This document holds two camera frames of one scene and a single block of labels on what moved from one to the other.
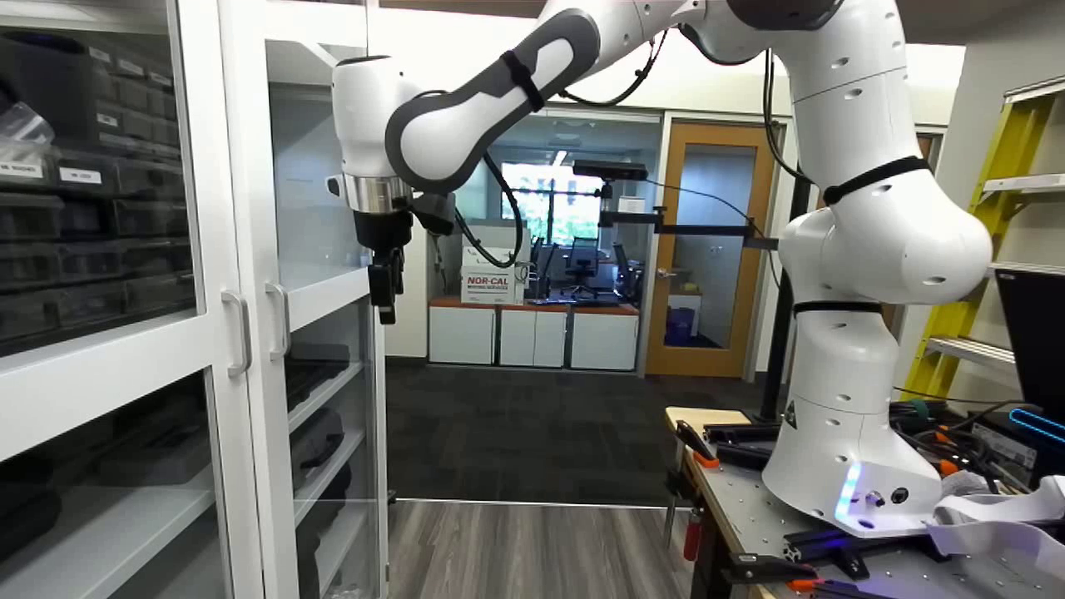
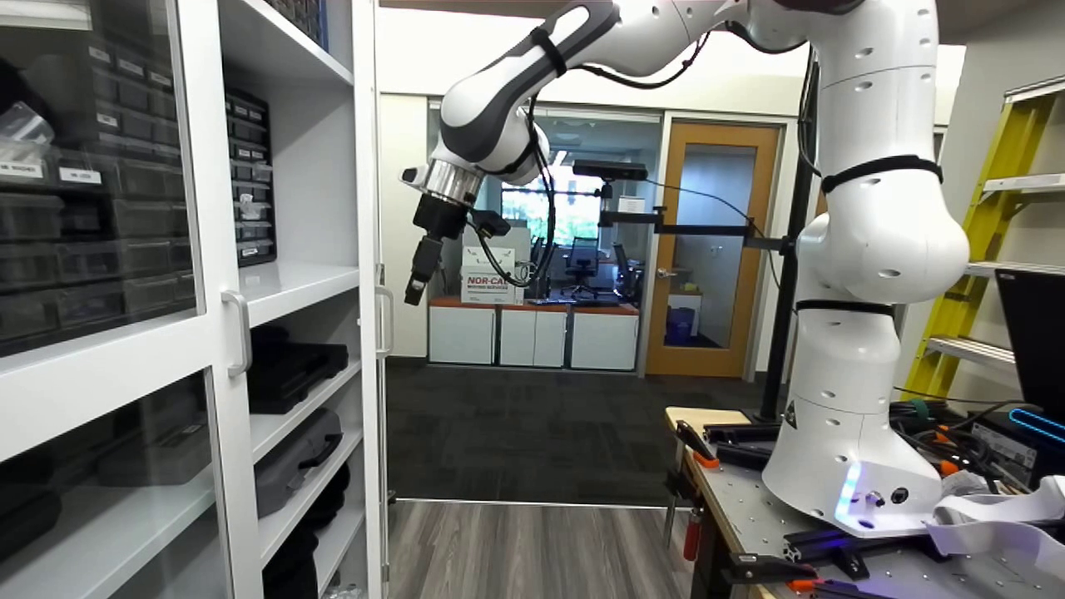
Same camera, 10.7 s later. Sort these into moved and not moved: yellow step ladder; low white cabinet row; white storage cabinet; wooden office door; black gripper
Moved: black gripper
Not moved: yellow step ladder; low white cabinet row; wooden office door; white storage cabinet
